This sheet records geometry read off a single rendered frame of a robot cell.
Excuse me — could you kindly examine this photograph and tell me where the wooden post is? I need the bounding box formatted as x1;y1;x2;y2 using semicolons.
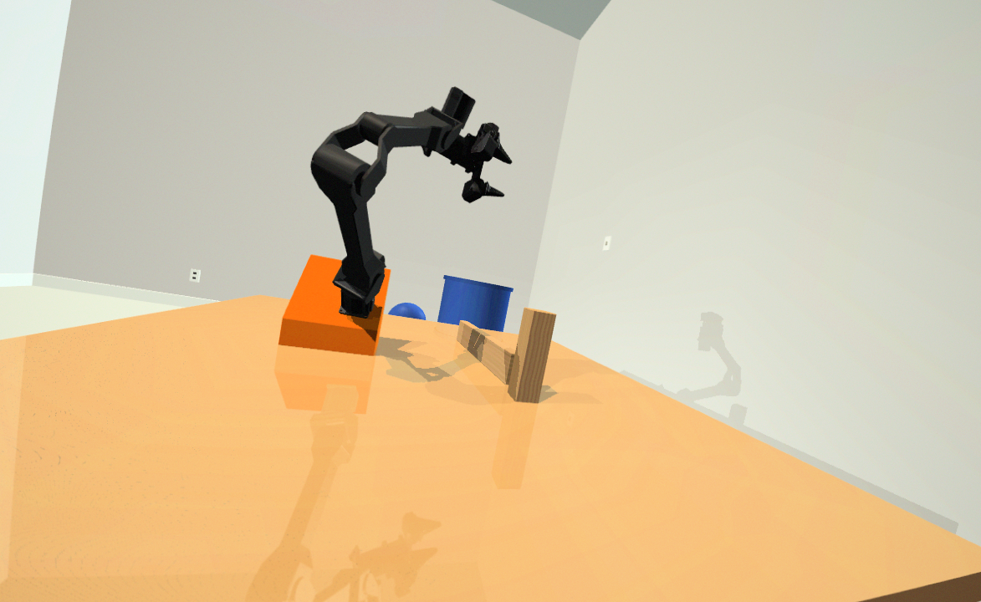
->
508;308;556;404

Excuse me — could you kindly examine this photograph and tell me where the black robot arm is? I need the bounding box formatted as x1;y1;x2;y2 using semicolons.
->
311;86;498;319

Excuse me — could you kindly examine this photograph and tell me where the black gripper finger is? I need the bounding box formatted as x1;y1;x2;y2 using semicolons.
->
483;182;505;196
493;132;512;164

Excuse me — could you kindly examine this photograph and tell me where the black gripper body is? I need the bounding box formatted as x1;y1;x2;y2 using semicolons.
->
449;123;499;203

